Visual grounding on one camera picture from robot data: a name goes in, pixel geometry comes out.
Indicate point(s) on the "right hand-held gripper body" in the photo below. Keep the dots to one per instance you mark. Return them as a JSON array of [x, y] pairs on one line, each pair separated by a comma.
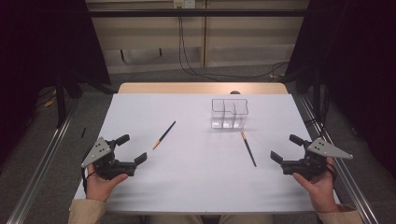
[[327, 149]]

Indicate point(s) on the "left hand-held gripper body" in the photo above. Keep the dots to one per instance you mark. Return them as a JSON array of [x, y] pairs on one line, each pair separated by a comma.
[[98, 152]]

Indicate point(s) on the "black brush with orange end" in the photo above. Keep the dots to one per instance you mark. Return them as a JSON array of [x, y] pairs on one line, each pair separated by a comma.
[[248, 149], [164, 135]]

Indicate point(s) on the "clear acrylic organizer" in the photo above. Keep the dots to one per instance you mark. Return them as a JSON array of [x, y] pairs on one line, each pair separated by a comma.
[[229, 121]]

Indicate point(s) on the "person's left hand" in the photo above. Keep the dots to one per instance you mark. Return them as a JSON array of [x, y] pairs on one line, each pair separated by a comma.
[[99, 188]]

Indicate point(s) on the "person's right hand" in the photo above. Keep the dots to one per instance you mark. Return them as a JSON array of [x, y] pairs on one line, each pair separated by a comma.
[[322, 191]]

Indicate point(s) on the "small black floor object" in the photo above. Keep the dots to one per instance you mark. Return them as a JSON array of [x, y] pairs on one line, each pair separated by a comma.
[[83, 132]]

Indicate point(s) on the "yellow floor object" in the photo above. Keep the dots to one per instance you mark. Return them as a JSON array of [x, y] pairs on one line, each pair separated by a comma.
[[49, 102]]

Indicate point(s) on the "small dark knob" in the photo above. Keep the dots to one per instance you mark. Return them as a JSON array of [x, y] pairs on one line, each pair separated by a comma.
[[235, 92]]

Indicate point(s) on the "black curtain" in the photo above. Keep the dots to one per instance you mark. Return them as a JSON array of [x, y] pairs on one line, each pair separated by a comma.
[[37, 46], [358, 46]]

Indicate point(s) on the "black crossbar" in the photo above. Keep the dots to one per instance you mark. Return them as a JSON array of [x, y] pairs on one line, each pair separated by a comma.
[[218, 13]]

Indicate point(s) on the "aluminium rail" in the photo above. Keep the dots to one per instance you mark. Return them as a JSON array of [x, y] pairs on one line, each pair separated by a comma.
[[351, 186], [43, 165]]

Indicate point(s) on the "black stand post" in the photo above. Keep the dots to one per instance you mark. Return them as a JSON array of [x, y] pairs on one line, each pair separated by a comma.
[[60, 102]]

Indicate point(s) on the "white wall socket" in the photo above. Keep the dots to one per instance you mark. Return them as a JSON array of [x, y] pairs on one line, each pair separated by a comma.
[[184, 3]]

